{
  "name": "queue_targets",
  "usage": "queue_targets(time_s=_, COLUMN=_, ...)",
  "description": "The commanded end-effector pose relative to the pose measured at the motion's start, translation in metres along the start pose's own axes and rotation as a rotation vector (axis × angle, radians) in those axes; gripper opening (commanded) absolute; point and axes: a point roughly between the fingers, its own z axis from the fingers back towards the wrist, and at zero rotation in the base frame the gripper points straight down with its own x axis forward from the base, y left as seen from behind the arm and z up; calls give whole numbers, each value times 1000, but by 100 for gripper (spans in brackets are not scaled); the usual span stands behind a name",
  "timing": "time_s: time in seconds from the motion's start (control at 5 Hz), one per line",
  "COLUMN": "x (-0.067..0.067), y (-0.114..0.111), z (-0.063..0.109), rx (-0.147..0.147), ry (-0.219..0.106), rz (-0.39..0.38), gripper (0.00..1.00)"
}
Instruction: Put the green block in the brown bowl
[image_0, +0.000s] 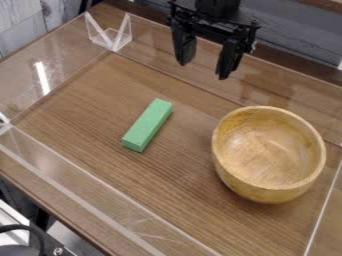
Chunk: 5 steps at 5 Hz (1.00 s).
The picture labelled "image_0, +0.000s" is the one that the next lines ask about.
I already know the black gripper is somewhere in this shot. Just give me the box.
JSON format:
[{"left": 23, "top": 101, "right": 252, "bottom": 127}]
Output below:
[{"left": 168, "top": 0, "right": 260, "bottom": 80}]

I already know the green rectangular block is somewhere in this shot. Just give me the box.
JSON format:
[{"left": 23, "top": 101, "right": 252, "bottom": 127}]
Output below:
[{"left": 122, "top": 98, "right": 172, "bottom": 152}]

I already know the brown wooden bowl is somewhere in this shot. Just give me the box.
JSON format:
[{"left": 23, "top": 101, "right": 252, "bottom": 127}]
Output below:
[{"left": 211, "top": 106, "right": 327, "bottom": 204}]

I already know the clear acrylic corner bracket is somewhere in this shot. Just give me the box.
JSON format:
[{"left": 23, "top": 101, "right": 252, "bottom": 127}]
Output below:
[{"left": 84, "top": 12, "right": 132, "bottom": 52}]

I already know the clear acrylic tray wall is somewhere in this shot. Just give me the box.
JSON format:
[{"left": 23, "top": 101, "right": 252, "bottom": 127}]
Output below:
[{"left": 0, "top": 4, "right": 342, "bottom": 256}]

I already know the black cable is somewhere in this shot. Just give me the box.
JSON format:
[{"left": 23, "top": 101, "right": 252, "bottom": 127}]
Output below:
[{"left": 0, "top": 223, "right": 48, "bottom": 256}]

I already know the black metal bracket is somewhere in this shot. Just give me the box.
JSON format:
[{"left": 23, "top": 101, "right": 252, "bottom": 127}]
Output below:
[{"left": 44, "top": 239, "right": 77, "bottom": 256}]

